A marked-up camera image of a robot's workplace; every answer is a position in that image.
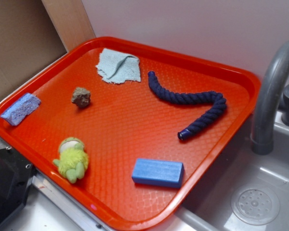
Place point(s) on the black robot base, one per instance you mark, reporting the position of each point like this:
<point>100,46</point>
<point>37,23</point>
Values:
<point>16,174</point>

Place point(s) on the orange plastic tray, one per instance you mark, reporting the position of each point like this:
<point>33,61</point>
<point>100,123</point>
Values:
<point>124,122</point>

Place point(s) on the light blue cloth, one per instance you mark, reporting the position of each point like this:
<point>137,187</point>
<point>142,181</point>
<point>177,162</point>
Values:
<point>116,67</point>

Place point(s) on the blue foam block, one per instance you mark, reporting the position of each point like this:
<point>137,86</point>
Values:
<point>158,173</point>

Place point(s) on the brown rock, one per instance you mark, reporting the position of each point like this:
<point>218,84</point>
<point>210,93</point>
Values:
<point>81,97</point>

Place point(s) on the green plush frog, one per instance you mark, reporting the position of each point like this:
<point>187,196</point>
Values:
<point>73,161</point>

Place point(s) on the purple sponge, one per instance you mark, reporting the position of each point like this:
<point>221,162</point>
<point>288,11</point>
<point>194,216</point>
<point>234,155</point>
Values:
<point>21,108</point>

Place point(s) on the grey toy faucet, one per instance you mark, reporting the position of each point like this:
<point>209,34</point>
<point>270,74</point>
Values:
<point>269,99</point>

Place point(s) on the grey toy sink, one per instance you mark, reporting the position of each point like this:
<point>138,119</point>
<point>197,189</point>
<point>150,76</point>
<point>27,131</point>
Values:
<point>243,191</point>

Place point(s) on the brown cardboard panel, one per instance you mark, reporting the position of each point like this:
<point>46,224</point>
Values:
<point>35,33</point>

